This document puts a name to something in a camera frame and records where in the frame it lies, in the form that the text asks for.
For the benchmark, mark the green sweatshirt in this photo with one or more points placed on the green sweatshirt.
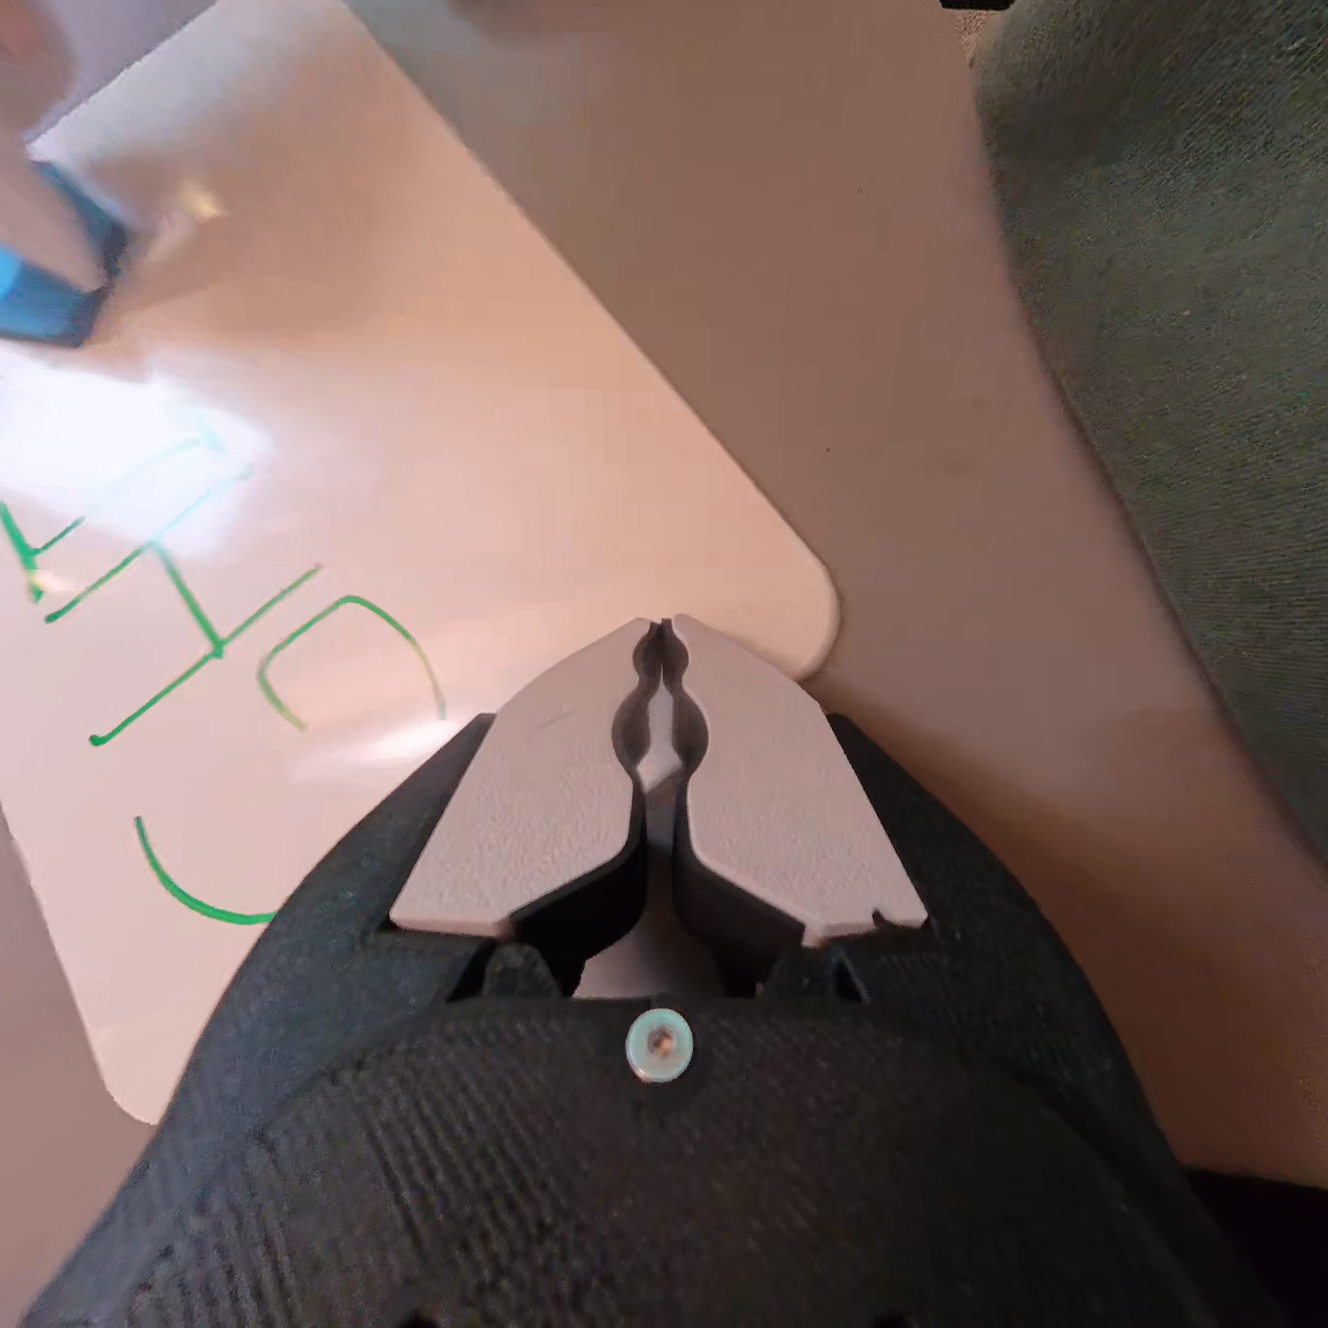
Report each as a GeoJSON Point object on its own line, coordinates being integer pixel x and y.
{"type": "Point", "coordinates": [1184, 313]}

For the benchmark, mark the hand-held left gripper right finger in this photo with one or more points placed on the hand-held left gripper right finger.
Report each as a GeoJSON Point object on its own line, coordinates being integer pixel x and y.
{"type": "Point", "coordinates": [800, 810]}

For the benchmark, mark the white whiteboard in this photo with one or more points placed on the white whiteboard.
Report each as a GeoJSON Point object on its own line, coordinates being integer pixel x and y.
{"type": "Point", "coordinates": [414, 313]}

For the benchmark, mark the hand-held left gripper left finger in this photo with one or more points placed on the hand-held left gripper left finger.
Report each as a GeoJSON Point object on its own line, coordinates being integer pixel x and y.
{"type": "Point", "coordinates": [530, 810]}

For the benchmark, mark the blue whiteboard eraser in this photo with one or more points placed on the blue whiteboard eraser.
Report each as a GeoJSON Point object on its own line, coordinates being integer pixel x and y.
{"type": "Point", "coordinates": [52, 282]}

